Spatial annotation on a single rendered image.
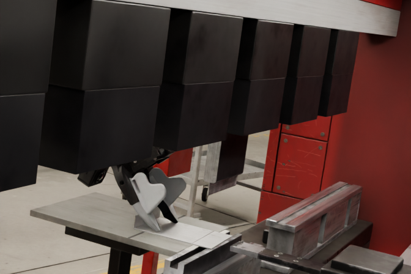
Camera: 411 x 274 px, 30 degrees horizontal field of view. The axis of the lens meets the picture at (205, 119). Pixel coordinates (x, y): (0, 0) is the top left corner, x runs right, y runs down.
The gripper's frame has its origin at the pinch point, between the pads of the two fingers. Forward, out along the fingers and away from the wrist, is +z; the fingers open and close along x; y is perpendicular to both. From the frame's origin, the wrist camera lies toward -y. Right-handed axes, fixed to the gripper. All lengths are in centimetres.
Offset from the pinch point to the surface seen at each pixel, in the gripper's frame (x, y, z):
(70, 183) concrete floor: 354, -240, -75
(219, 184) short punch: -1.9, 12.7, -0.3
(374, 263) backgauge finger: -3.4, 27.4, 19.9
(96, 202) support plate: 4.5, -11.3, -8.7
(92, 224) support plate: -7.1, -6.6, -4.6
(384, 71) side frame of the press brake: 84, 29, -8
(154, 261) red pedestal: 169, -103, 4
